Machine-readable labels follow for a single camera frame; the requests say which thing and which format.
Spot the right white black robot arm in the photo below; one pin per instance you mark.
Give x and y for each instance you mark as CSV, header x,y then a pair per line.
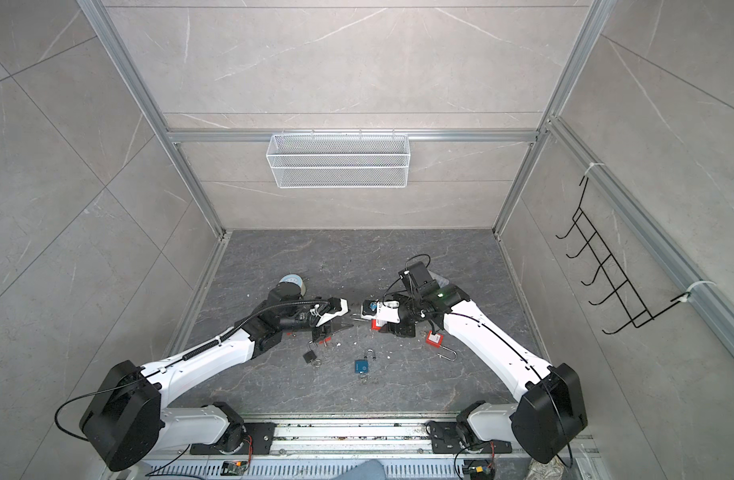
x,y
550,409

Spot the white wire mesh basket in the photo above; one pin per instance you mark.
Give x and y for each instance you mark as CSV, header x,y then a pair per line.
x,y
339,160

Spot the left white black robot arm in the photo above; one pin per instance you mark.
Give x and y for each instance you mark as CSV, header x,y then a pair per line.
x,y
131,414

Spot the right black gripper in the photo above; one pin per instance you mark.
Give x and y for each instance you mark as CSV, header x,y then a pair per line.
x,y
400,329

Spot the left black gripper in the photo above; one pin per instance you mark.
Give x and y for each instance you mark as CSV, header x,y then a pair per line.
x,y
330,329

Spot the black wire hook rack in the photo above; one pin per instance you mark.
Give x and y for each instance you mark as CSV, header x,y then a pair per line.
x,y
610,270

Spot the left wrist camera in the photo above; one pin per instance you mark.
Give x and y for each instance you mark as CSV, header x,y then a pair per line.
x,y
333,308

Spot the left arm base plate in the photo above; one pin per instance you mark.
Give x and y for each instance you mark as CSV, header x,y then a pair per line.
x,y
255,438

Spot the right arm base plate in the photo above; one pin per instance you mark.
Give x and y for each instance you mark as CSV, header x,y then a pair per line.
x,y
455,437

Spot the small black padlock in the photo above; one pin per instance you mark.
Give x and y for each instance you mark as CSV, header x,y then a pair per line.
x,y
310,357

